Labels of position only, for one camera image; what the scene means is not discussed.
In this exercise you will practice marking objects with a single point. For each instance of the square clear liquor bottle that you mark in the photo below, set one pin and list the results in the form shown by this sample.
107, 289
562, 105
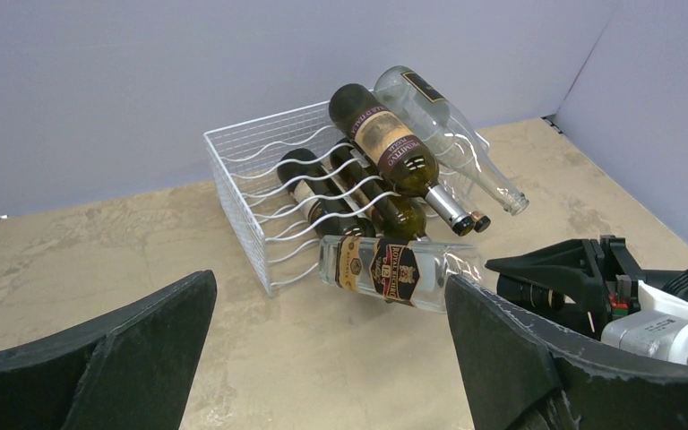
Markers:
406, 272

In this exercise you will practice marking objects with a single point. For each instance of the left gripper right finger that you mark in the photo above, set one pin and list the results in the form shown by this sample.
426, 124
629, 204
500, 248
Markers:
521, 371

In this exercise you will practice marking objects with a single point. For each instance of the dark green wine bottle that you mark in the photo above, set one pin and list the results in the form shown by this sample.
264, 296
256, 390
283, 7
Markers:
320, 200

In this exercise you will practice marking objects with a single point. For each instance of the white wire wine rack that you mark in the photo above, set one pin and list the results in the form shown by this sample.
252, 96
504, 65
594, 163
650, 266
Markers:
275, 234

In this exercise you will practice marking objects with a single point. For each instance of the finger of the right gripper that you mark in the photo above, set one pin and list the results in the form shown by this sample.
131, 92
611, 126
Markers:
560, 282

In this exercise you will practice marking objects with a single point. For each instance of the clear glass wine bottle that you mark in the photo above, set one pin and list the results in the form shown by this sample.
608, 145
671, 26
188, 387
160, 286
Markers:
460, 150

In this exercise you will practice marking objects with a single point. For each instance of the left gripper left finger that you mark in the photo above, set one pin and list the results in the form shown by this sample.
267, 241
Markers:
131, 368

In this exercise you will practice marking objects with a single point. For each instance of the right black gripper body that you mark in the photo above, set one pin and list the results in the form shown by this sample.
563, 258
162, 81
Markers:
612, 283

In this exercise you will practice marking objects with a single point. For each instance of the olive green wine bottle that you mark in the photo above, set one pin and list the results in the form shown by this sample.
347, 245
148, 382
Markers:
402, 159

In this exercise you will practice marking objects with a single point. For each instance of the dark bottle lying in rack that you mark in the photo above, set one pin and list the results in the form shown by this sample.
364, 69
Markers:
395, 216

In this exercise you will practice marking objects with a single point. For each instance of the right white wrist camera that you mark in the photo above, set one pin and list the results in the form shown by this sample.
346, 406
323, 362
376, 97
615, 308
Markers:
659, 330

